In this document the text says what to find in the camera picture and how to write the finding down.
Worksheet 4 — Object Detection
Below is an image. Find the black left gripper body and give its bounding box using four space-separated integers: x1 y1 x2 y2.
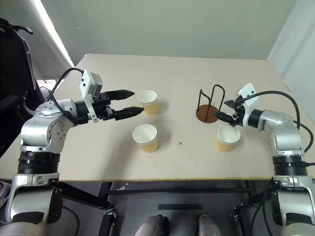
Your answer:
93 91 117 121

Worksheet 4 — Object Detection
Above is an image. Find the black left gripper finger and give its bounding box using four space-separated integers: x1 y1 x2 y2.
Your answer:
114 106 145 121
109 89 136 101

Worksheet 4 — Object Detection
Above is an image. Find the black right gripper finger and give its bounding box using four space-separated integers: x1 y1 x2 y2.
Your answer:
223 99 241 109
213 111 235 124

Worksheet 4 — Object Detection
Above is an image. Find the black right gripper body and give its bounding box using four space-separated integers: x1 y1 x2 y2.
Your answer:
231 96 247 127

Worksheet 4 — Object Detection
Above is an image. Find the yellow ribbed paper cup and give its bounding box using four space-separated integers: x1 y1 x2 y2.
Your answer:
132 124 158 154
137 90 158 117
216 125 241 153

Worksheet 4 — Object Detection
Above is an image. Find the black chair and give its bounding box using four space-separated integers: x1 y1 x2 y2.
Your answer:
0 17 48 158

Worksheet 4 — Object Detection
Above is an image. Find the dark rounded shape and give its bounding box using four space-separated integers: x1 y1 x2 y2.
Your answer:
134 214 169 236
196 214 218 236

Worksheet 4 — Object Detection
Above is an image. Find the black wire cup holder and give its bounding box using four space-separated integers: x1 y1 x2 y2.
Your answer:
195 84 226 123

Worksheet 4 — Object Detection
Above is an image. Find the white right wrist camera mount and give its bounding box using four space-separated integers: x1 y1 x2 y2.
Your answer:
235 83 259 116

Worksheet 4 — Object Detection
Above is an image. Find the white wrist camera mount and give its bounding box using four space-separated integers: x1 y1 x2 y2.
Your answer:
235 83 259 116
78 69 103 123

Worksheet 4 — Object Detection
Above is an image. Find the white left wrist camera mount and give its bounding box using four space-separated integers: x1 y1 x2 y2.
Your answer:
78 69 103 123

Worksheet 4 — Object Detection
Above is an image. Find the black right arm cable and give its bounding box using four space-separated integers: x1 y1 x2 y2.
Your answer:
236 90 312 154

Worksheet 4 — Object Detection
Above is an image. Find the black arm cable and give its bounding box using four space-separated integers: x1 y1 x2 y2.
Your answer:
48 67 85 123
236 90 312 154

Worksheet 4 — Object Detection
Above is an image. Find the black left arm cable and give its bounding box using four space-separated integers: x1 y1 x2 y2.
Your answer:
48 67 85 123

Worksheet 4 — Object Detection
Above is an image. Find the black metal table frame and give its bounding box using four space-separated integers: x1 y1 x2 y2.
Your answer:
56 180 279 236

